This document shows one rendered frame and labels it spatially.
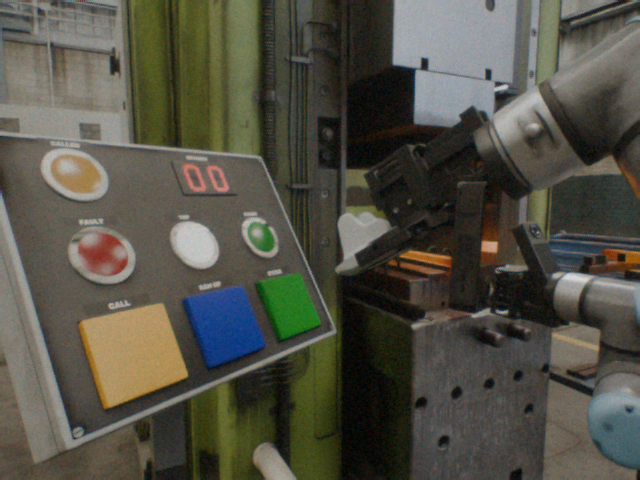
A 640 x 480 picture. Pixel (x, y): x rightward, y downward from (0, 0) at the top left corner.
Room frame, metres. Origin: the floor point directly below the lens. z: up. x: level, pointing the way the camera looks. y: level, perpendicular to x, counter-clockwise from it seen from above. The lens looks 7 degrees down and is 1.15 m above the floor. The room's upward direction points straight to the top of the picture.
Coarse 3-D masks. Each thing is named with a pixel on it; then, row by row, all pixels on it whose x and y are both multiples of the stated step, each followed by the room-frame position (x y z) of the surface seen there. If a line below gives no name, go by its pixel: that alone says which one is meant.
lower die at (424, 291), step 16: (400, 256) 1.00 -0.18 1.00; (368, 272) 0.94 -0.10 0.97; (384, 272) 0.90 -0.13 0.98; (400, 272) 0.90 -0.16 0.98; (416, 272) 0.87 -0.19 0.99; (432, 272) 0.85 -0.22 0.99; (448, 272) 0.86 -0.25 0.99; (400, 288) 0.84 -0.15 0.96; (416, 288) 0.82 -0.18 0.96; (432, 288) 0.84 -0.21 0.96; (448, 288) 0.86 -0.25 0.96; (432, 304) 0.84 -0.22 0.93; (448, 304) 0.86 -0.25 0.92
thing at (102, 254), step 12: (84, 240) 0.39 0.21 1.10; (96, 240) 0.40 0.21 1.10; (108, 240) 0.41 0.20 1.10; (84, 252) 0.39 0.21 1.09; (96, 252) 0.39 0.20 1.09; (108, 252) 0.40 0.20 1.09; (120, 252) 0.41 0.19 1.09; (84, 264) 0.38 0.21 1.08; (96, 264) 0.39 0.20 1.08; (108, 264) 0.39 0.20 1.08; (120, 264) 0.40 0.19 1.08
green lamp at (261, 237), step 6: (258, 222) 0.57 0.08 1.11; (252, 228) 0.55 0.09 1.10; (258, 228) 0.56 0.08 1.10; (264, 228) 0.57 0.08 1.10; (252, 234) 0.55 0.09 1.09; (258, 234) 0.55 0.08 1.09; (264, 234) 0.56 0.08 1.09; (270, 234) 0.57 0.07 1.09; (252, 240) 0.54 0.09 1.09; (258, 240) 0.55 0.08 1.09; (264, 240) 0.55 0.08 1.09; (270, 240) 0.56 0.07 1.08; (258, 246) 0.54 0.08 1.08; (264, 246) 0.55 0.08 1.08; (270, 246) 0.56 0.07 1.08
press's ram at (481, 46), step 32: (352, 0) 0.91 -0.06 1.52; (384, 0) 0.82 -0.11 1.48; (416, 0) 0.81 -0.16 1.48; (448, 0) 0.85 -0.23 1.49; (480, 0) 0.88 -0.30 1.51; (512, 0) 0.92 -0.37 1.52; (352, 32) 0.91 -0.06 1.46; (384, 32) 0.81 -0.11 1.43; (416, 32) 0.81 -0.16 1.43; (448, 32) 0.85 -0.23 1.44; (480, 32) 0.88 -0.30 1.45; (512, 32) 0.92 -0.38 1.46; (352, 64) 0.91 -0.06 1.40; (384, 64) 0.81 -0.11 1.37; (416, 64) 0.81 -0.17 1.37; (448, 64) 0.85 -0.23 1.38; (480, 64) 0.89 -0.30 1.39; (512, 64) 0.93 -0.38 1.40
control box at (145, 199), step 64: (0, 192) 0.37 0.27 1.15; (64, 192) 0.40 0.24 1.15; (128, 192) 0.46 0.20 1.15; (192, 192) 0.51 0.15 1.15; (256, 192) 0.60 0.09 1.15; (0, 256) 0.36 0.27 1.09; (64, 256) 0.37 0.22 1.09; (128, 256) 0.41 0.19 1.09; (256, 256) 0.53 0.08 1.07; (0, 320) 0.37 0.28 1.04; (64, 320) 0.35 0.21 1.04; (256, 320) 0.48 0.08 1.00; (320, 320) 0.56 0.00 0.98; (64, 384) 0.32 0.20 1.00; (192, 384) 0.39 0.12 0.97; (64, 448) 0.30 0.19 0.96
